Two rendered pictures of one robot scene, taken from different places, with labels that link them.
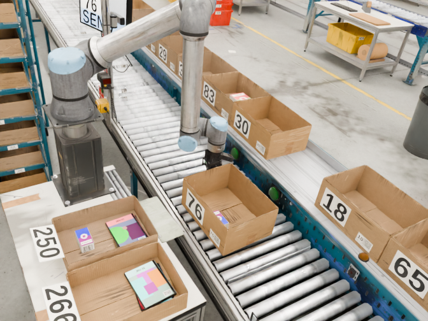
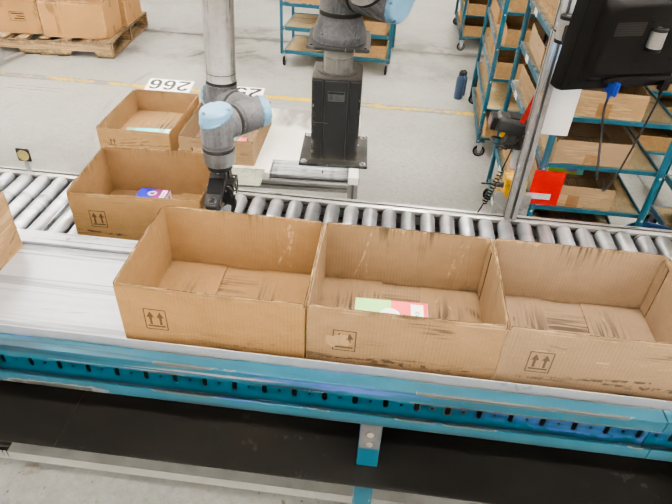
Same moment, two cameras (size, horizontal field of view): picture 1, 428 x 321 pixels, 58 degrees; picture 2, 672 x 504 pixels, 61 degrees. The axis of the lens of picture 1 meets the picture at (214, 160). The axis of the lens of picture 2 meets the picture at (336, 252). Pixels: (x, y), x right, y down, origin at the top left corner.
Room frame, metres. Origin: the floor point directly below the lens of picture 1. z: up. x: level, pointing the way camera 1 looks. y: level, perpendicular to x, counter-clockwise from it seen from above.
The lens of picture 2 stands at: (2.81, -0.92, 1.81)
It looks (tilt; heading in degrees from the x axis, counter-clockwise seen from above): 37 degrees down; 128
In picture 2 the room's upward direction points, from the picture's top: 3 degrees clockwise
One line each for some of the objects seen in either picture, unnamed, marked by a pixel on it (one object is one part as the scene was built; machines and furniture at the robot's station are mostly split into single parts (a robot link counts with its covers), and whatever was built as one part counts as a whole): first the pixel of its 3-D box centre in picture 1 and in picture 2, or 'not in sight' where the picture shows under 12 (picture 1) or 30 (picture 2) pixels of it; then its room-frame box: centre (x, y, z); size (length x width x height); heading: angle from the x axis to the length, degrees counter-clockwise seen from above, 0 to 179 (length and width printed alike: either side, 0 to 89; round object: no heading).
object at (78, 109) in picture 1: (71, 101); (340, 23); (1.51, 0.67, 1.24); 0.19 x 0.19 x 0.10
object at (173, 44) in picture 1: (183, 54); not in sight; (3.00, 0.36, 0.96); 0.39 x 0.29 x 0.17; 33
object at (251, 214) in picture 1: (227, 205); (152, 195); (1.40, -0.09, 0.83); 0.39 x 0.29 x 0.17; 37
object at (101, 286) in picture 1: (127, 290); (152, 121); (0.89, 0.27, 0.80); 0.38 x 0.28 x 0.10; 125
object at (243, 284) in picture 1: (275, 270); (44, 222); (1.14, -0.34, 0.72); 0.52 x 0.05 x 0.05; 124
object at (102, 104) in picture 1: (102, 108); (502, 182); (2.18, 0.76, 0.84); 0.15 x 0.09 x 0.07; 34
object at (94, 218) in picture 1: (105, 234); (228, 129); (1.16, 0.43, 0.80); 0.38 x 0.28 x 0.10; 125
